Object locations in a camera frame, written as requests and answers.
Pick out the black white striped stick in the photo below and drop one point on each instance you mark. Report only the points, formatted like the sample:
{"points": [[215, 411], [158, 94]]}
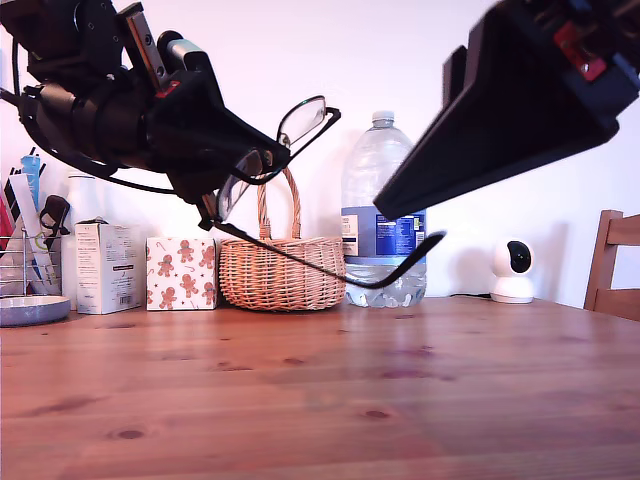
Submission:
{"points": [[35, 152]]}

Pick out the large clear water bottle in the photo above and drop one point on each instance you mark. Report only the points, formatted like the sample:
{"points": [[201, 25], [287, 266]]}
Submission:
{"points": [[365, 165]]}

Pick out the white insulated bottle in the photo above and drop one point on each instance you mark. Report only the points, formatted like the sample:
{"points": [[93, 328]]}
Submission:
{"points": [[85, 200]]}

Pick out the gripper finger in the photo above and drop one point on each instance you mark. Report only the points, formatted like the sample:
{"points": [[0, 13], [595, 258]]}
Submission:
{"points": [[515, 110], [454, 70]]}

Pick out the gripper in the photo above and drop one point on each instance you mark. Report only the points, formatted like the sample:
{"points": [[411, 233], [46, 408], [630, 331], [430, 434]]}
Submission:
{"points": [[115, 125]]}

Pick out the small white round camera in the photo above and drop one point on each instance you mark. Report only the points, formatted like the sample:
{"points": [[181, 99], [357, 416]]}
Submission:
{"points": [[510, 291]]}

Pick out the black thin-framed eyeglasses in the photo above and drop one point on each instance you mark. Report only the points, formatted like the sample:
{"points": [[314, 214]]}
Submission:
{"points": [[302, 121]]}

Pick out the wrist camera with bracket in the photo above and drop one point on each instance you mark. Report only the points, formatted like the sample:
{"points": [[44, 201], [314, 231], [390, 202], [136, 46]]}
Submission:
{"points": [[95, 35]]}

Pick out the white printed carton box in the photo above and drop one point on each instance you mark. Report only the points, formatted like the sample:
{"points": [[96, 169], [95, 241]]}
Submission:
{"points": [[107, 270]]}

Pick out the gingerbread print tissue box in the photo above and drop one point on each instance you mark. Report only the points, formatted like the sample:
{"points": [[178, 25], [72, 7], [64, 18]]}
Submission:
{"points": [[180, 275]]}

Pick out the red packet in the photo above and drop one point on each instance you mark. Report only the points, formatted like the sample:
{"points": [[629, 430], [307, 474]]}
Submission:
{"points": [[5, 220]]}

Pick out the grey purple ceramic dish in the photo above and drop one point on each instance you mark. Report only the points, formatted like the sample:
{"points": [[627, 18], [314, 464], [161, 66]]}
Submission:
{"points": [[35, 311]]}

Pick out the woven wicker basket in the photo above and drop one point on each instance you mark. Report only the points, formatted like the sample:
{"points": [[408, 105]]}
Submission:
{"points": [[290, 275]]}

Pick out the brown wooden chair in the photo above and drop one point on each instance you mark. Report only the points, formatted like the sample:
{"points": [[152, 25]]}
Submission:
{"points": [[602, 260]]}

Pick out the small black clip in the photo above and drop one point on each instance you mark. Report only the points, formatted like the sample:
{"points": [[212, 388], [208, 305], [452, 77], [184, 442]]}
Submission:
{"points": [[55, 212]]}

